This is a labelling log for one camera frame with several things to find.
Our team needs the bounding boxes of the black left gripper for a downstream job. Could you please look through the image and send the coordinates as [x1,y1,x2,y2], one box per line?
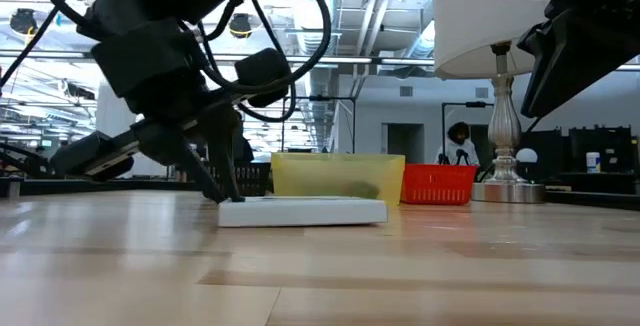
[48,29,293,205]

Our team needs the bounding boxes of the white Acer card reader box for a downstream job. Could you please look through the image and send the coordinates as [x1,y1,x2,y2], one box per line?
[216,195,389,229]

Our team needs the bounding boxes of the yellow translucent plastic bin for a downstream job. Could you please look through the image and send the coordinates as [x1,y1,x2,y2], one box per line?
[270,151,407,208]

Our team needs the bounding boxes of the black plastic basket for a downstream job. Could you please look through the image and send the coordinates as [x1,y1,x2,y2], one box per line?
[201,161,273,198]

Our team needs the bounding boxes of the black equipment cases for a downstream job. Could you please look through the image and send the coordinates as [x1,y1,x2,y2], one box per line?
[519,124,639,173]

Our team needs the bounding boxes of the white table lamp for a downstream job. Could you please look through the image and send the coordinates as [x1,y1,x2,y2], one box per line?
[432,0,552,204]

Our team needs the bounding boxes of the black ceiling device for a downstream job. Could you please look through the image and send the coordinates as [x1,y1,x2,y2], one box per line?
[228,12,253,39]

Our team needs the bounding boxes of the person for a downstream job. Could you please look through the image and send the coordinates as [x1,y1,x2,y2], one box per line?
[434,121,482,167]

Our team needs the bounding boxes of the black background workbench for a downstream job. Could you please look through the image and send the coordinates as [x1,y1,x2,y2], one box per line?
[0,177,206,199]

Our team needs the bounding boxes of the red plastic basket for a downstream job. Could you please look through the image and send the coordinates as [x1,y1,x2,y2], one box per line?
[400,163,480,206]

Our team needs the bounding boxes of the black metal stand frame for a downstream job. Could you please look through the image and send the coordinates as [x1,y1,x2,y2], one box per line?
[440,100,495,157]

